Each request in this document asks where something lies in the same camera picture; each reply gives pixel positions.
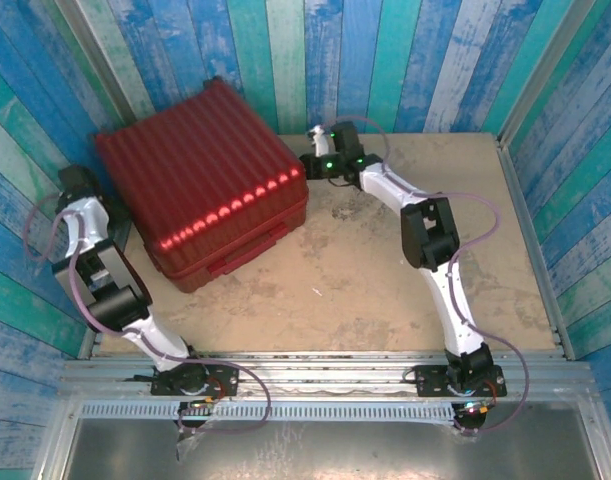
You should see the red hard-shell suitcase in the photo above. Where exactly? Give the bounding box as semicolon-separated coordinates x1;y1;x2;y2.
94;75;309;295

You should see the small circuit board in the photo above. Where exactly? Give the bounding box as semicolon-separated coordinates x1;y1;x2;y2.
457;398;496;416
177;397;221;416

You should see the steel sheet panel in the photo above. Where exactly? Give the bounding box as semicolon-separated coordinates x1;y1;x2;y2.
34;399;611;480

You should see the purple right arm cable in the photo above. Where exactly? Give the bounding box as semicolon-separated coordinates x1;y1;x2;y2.
322;115;531;437

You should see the aluminium frame post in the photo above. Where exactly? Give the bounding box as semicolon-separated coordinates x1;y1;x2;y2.
54;0;141;121
497;0;599;146

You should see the aluminium mounting rail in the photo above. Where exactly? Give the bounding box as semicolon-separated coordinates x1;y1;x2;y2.
59;352;596;396

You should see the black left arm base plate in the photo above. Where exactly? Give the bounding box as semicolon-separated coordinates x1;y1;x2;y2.
152;363;241;399

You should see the white slotted cable duct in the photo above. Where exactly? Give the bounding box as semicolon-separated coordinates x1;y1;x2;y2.
79;402;459;421

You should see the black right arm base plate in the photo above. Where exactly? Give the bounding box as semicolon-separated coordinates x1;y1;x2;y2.
414;363;509;399

